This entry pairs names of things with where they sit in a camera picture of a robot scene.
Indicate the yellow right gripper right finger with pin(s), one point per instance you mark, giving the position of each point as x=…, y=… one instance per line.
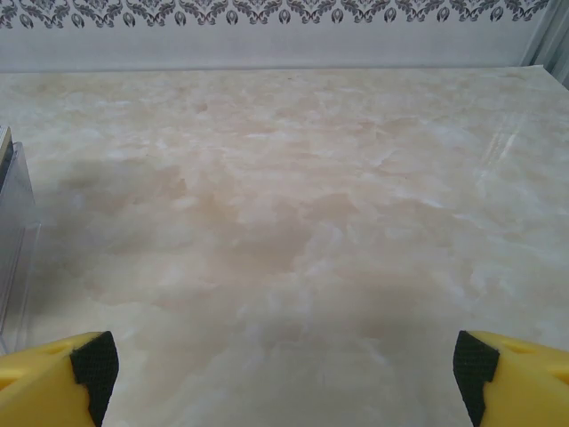
x=533, y=387

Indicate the clear acrylic card box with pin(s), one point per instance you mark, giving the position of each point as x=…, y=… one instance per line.
x=15, y=249

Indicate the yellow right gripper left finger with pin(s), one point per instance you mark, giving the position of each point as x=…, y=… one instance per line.
x=35, y=387

